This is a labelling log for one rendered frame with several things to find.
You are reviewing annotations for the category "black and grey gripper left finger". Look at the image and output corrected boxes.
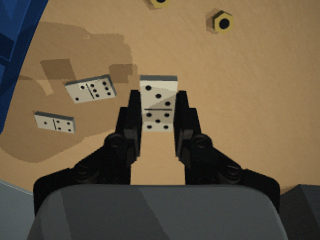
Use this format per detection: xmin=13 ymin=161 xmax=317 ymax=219
xmin=33 ymin=90 xmax=143 ymax=217

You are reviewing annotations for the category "white domino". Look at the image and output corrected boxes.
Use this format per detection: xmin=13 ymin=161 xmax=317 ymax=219
xmin=65 ymin=74 xmax=117 ymax=104
xmin=140 ymin=75 xmax=178 ymax=132
xmin=34 ymin=111 xmax=76 ymax=134

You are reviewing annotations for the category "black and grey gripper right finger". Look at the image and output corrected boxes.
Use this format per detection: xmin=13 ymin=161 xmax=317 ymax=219
xmin=173 ymin=90 xmax=280 ymax=215

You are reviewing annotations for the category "blue rack of three bins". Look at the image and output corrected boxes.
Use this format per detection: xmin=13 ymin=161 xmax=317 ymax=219
xmin=0 ymin=0 xmax=48 ymax=134

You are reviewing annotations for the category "yellow hex nut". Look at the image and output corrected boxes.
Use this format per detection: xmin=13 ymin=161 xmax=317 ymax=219
xmin=212 ymin=10 xmax=234 ymax=34
xmin=151 ymin=0 xmax=171 ymax=8

